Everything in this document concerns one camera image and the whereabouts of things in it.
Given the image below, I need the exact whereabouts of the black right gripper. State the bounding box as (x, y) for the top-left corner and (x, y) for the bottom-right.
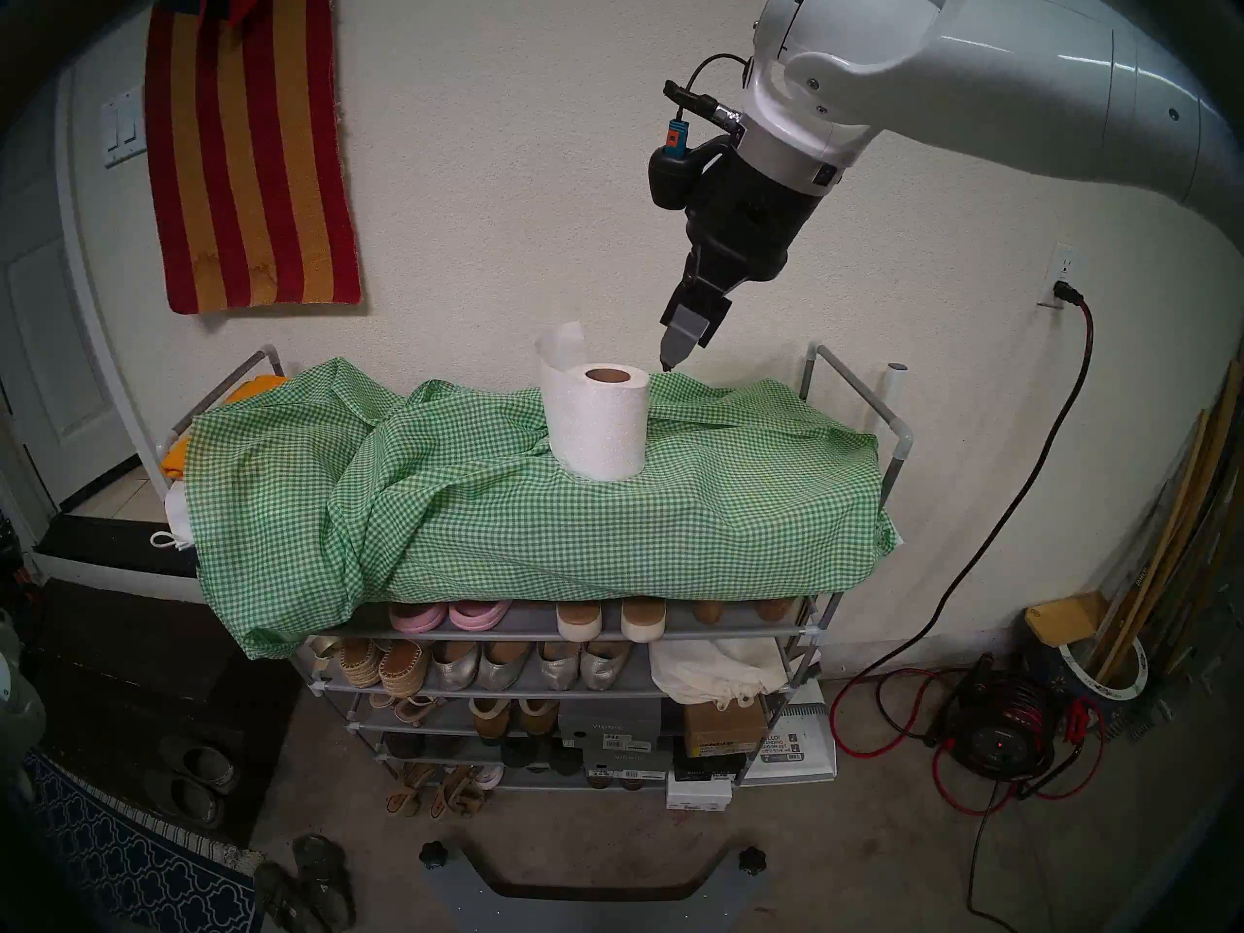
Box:
(661, 152), (827, 371)

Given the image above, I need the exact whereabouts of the white toilet paper roll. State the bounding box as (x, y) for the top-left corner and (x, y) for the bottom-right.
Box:
(537, 322), (650, 483)

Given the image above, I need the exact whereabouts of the green gingham cloth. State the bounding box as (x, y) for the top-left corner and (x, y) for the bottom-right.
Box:
(185, 358), (898, 661)

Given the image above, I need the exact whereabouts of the grey metal shoe rack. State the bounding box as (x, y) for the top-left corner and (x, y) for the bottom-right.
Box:
(155, 341), (916, 794)

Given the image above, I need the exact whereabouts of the brown cardboard shoebox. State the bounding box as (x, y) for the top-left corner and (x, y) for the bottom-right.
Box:
(680, 698), (769, 759)

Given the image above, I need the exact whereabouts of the grey Vionic shoebox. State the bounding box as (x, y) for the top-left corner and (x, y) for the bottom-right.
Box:
(583, 749), (672, 782)
(558, 698), (664, 753)

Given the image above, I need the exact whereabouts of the white labelled flat box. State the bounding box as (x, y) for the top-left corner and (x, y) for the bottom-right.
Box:
(739, 683), (837, 788)

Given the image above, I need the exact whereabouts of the black shoebox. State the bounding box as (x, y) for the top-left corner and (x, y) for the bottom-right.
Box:
(671, 739), (747, 782)

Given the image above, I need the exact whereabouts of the tan dustpan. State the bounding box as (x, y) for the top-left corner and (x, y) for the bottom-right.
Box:
(1023, 593), (1109, 647)

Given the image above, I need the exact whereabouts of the small white shoebox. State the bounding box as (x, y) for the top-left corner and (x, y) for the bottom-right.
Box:
(665, 772), (733, 812)

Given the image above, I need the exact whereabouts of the red orange striped rug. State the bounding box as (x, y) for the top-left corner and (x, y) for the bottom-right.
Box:
(144, 0), (363, 316)

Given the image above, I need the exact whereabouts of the leaning wooden sticks bundle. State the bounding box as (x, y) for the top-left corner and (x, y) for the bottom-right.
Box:
(1088, 358), (1244, 684)

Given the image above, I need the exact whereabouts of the orange folded towel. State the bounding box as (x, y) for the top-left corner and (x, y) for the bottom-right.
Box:
(160, 375), (288, 482)

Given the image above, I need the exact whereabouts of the blue bucket white rim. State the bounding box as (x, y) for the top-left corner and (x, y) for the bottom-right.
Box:
(1020, 630), (1153, 718)

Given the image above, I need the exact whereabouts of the black doorstep mat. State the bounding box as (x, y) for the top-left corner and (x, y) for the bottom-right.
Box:
(34, 511), (200, 577)

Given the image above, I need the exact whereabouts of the white panel door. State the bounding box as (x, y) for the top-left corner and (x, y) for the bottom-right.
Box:
(0, 66), (137, 514)

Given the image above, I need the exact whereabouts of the dark brown wooden step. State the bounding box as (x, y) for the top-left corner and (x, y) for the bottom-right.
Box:
(29, 576), (302, 845)

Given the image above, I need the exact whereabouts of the grey slipper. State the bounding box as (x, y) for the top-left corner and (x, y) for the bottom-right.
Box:
(160, 735), (239, 796)
(144, 771), (225, 832)

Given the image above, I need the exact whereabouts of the blue patterned rug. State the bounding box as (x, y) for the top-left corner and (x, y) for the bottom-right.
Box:
(19, 751), (265, 933)

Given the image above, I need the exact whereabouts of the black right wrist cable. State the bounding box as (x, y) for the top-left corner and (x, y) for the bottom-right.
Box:
(664, 53), (751, 130)

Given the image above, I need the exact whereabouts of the cream drawstring dust bag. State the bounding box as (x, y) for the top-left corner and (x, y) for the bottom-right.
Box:
(648, 638), (790, 708)

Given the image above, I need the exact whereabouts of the white wall outlet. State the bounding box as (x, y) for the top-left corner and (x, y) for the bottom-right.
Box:
(1038, 244), (1080, 308)

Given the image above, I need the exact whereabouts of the black red power cord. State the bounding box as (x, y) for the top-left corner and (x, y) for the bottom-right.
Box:
(829, 280), (1107, 815)

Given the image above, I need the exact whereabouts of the pink strappy sandal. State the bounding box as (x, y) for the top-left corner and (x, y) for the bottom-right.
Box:
(367, 693), (440, 729)

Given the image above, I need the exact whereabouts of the black red cable reel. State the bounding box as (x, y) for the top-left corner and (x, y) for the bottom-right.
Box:
(933, 654), (1055, 781)

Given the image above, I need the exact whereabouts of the tan strappy sandal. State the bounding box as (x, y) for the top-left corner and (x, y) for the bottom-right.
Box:
(430, 766), (487, 821)
(385, 764), (436, 819)

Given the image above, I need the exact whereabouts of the white drawstring shoe bag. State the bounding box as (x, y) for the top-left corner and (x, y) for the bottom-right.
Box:
(151, 482), (198, 553)

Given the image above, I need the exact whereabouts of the grey robot base frame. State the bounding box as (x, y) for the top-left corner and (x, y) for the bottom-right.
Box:
(420, 841), (769, 933)

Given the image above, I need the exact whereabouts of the white light switch plate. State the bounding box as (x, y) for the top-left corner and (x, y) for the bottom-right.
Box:
(101, 87), (149, 169)

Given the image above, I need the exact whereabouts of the olive strap sandal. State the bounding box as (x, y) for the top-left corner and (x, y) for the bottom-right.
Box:
(253, 863), (312, 933)
(292, 835), (357, 932)

